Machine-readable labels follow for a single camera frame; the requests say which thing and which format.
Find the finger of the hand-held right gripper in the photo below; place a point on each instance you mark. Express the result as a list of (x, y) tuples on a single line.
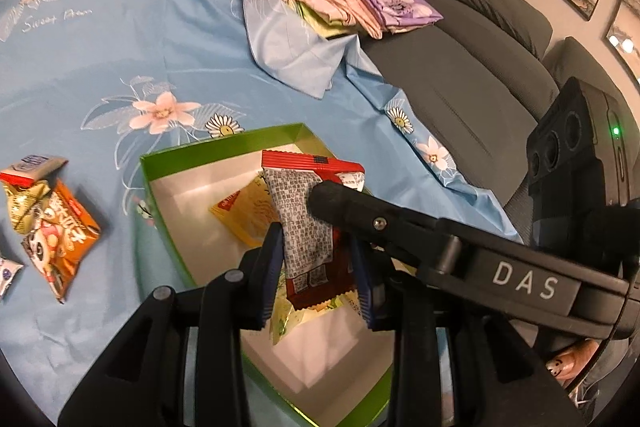
[(360, 212)]

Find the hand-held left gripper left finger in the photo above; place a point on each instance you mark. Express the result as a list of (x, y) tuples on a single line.
[(265, 277)]

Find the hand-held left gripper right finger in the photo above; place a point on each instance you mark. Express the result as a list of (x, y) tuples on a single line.
[(362, 292)]

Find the yellow corn snack packet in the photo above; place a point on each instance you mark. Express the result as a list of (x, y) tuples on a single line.
[(285, 322)]

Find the red cartoon snack packet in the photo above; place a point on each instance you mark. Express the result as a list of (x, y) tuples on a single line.
[(300, 227)]

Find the yellow orange snack packet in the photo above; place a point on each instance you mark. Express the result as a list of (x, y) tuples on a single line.
[(240, 212)]

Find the green cardboard box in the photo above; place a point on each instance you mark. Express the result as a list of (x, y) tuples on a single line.
[(220, 152)]

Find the orange panda snack packet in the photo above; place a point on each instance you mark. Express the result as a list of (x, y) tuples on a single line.
[(65, 237)]

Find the olive green snack packet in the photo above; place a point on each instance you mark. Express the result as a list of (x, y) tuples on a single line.
[(25, 207)]

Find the white peanut snack packet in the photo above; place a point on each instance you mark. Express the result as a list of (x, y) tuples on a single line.
[(7, 274)]

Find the red white snack packet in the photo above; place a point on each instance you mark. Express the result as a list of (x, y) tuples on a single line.
[(30, 167)]

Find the person's right hand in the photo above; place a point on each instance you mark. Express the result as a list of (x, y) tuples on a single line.
[(575, 362)]

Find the grey sofa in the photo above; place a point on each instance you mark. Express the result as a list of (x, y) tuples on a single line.
[(465, 72)]

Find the folded blue cloth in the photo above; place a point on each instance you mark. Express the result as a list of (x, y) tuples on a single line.
[(295, 47)]

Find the folded green cloth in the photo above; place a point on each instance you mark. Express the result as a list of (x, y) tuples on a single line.
[(320, 22)]

